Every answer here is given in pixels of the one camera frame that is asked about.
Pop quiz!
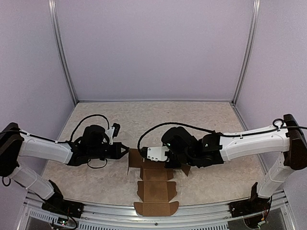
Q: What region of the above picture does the left aluminium frame post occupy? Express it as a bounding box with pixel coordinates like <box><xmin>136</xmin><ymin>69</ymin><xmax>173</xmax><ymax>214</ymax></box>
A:
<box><xmin>48</xmin><ymin>0</ymin><xmax>79</xmax><ymax>106</ymax></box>

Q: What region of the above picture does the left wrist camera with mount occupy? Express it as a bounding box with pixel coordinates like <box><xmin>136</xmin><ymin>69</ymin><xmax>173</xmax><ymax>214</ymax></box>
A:
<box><xmin>106</xmin><ymin>123</ymin><xmax>120</xmax><ymax>145</ymax></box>

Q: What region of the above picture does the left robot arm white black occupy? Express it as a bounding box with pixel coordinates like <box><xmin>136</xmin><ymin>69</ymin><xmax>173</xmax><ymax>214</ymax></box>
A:
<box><xmin>0</xmin><ymin>123</ymin><xmax>129</xmax><ymax>213</ymax></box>

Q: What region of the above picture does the aluminium frame post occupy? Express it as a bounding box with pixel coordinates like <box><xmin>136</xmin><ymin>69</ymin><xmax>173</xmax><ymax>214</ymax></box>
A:
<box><xmin>232</xmin><ymin>0</ymin><xmax>260</xmax><ymax>107</ymax></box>
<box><xmin>48</xmin><ymin>0</ymin><xmax>79</xmax><ymax>106</ymax></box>

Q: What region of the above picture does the front aluminium rail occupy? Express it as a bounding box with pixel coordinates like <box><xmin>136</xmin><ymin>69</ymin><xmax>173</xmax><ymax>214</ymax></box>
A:
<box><xmin>18</xmin><ymin>203</ymin><xmax>292</xmax><ymax>230</ymax></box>

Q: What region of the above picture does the right aluminium frame post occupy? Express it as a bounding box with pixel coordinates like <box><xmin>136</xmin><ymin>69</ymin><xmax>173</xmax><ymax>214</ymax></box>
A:
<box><xmin>232</xmin><ymin>0</ymin><xmax>260</xmax><ymax>107</ymax></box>

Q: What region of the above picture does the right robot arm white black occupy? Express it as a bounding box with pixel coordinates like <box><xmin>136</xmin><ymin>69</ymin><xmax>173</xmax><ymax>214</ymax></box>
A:
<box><xmin>153</xmin><ymin>114</ymin><xmax>307</xmax><ymax>213</ymax></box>

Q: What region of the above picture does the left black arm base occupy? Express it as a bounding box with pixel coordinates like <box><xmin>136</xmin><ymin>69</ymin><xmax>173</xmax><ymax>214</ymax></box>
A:
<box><xmin>42</xmin><ymin>180</ymin><xmax>84</xmax><ymax>218</ymax></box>

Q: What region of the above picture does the brown cardboard paper box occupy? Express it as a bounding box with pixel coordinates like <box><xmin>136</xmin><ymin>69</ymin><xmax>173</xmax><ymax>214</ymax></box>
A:
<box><xmin>128</xmin><ymin>149</ymin><xmax>179</xmax><ymax>217</ymax></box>

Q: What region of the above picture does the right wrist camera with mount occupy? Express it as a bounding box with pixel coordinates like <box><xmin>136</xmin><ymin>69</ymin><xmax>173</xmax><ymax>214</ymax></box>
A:
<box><xmin>141</xmin><ymin>146</ymin><xmax>169</xmax><ymax>162</ymax></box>

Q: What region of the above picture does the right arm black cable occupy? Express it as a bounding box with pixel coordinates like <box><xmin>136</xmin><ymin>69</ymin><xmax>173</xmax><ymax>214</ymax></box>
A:
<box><xmin>137</xmin><ymin>118</ymin><xmax>307</xmax><ymax>150</ymax></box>

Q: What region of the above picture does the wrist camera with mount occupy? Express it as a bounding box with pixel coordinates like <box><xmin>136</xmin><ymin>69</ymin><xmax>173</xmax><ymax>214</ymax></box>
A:
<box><xmin>141</xmin><ymin>146</ymin><xmax>169</xmax><ymax>162</ymax></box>
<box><xmin>106</xmin><ymin>123</ymin><xmax>120</xmax><ymax>145</ymax></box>

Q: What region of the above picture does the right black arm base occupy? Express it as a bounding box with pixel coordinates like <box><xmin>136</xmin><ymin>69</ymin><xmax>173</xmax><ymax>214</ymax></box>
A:
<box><xmin>229</xmin><ymin>182</ymin><xmax>271</xmax><ymax>218</ymax></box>

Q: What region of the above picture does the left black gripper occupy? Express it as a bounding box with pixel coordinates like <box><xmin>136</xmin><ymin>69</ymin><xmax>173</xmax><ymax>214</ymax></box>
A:
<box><xmin>88</xmin><ymin>142</ymin><xmax>130</xmax><ymax>160</ymax></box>

